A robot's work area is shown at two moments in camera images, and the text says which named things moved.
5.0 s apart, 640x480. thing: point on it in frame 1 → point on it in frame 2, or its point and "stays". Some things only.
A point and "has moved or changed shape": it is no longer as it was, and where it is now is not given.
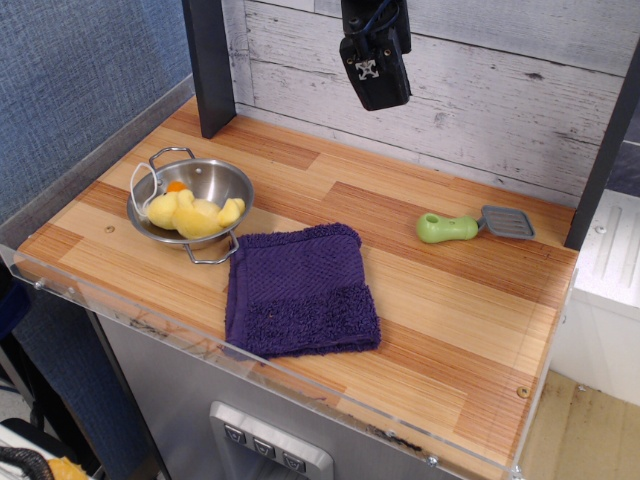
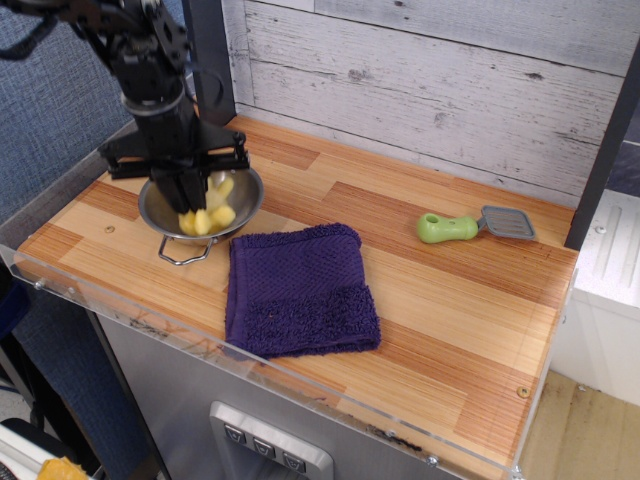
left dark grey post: x=209 y=50 stays
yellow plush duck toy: x=177 y=209 has moved or changed shape
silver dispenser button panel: x=245 y=447 stays
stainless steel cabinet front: x=174 y=385 stays
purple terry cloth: x=300 y=291 stays
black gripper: x=378 y=73 → x=174 y=148
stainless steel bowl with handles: x=209 y=180 has moved or changed shape
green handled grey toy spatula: x=434 y=227 stays
